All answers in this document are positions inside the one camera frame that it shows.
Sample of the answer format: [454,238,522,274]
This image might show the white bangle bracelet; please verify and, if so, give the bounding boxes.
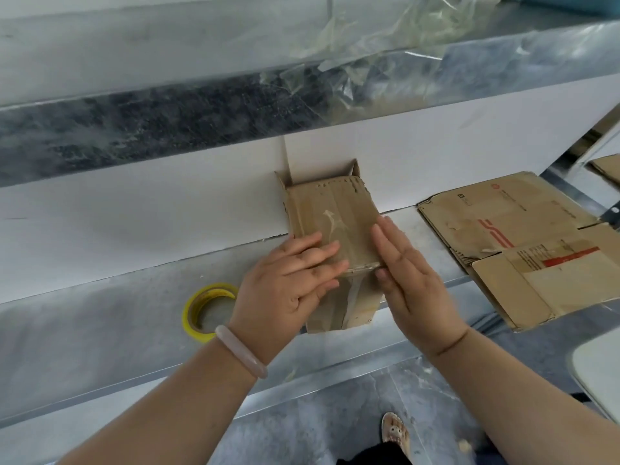
[214,325,269,380]

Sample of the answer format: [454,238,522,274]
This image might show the large red-printed cardboard box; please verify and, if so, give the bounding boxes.
[417,171,620,333]

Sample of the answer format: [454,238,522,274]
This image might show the person's left hand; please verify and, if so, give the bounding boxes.
[227,232,349,366]

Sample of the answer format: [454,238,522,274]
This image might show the blue plastic basket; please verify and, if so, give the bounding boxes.
[513,0,620,15]

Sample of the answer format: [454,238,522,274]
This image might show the person's left forearm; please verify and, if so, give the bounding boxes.
[56,338,258,465]

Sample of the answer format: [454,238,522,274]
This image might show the pile of clear tape scraps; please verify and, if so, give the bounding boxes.
[283,0,504,124]

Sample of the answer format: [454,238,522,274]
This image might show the yellow tape roll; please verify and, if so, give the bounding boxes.
[181,284,239,344]

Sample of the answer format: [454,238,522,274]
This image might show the small labelled cardboard box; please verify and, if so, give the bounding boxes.
[274,158,387,335]

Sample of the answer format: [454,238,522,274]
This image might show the person's right hand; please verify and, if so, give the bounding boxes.
[371,216,470,358]

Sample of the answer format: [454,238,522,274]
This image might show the beige sandal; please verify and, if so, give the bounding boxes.
[381,412,411,456]

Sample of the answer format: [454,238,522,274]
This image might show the brown cardboard box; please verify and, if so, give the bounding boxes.
[586,153,620,189]

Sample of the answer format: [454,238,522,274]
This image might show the person's black trousers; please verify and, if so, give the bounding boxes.
[336,441,413,465]

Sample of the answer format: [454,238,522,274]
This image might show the person's right forearm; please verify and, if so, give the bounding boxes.
[428,329,620,465]

